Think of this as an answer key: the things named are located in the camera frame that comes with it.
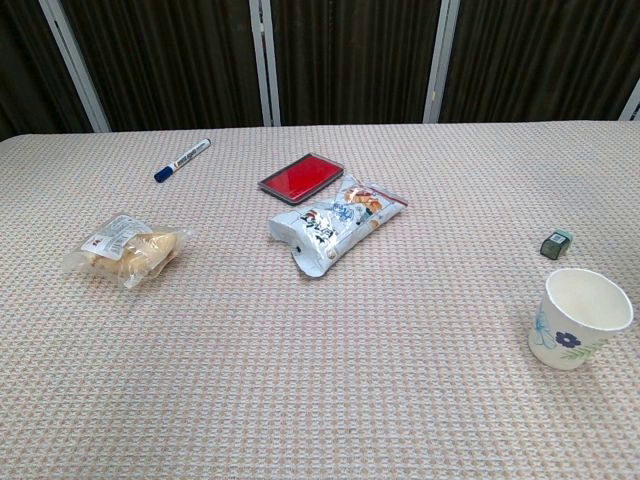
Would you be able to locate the floral white paper cup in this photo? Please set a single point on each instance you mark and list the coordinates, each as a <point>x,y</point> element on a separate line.
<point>555,340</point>

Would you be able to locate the white partition frame post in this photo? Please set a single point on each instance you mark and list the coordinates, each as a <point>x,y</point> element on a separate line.
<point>270,65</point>
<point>75,65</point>
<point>632,107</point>
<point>441,65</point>

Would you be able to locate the blue capped whiteboard marker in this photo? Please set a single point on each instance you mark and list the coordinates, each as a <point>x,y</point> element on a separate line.
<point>182,160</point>

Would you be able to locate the dark curtain panel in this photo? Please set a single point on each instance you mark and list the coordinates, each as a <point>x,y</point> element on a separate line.
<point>540,50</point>
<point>25,60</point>
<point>165,60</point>
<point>350,60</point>

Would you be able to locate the white printed snack bag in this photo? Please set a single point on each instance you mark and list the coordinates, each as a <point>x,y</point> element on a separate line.
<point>330,225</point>

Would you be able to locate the clear packaged bread roll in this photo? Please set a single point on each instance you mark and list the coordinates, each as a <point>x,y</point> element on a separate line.
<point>130,250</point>

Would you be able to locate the beige woven tablecloth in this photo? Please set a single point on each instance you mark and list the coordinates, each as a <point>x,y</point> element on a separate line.
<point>320,375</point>

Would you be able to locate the red ink stamp pad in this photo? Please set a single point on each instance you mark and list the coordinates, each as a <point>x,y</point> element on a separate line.
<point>300,180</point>

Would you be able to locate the small green box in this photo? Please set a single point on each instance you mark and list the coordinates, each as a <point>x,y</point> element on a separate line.
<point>555,245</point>

